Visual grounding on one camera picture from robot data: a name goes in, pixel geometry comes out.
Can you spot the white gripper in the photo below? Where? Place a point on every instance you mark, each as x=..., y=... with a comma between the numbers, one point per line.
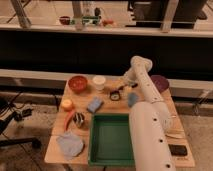
x=127, y=81

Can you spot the black handled brush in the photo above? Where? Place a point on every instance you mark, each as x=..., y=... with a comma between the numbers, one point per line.
x=120, y=92

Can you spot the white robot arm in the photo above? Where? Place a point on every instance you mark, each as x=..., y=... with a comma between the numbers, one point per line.
x=149, y=120

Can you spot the purple bowl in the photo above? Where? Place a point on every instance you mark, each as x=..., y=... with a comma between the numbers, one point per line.
x=160, y=82

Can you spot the distant red bowl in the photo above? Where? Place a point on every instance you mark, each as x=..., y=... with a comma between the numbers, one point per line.
x=64, y=20

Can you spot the white cup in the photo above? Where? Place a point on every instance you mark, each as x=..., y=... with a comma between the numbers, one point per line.
x=99, y=82

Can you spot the blue sponge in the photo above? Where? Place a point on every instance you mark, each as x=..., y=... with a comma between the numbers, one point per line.
x=94, y=105

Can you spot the yellow round fruit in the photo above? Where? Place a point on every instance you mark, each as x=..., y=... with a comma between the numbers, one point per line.
x=67, y=104

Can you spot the distant green object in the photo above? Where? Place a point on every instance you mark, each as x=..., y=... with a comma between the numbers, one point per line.
x=90, y=20

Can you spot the green plastic tray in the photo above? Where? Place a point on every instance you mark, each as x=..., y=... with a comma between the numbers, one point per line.
x=110, y=142

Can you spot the red chili pepper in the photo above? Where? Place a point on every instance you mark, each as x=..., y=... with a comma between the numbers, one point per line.
x=68, y=118

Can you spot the grey folded cloth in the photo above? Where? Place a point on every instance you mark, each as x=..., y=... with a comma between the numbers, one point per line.
x=70, y=145

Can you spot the wooden table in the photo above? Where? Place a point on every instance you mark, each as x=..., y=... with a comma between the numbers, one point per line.
x=53, y=153

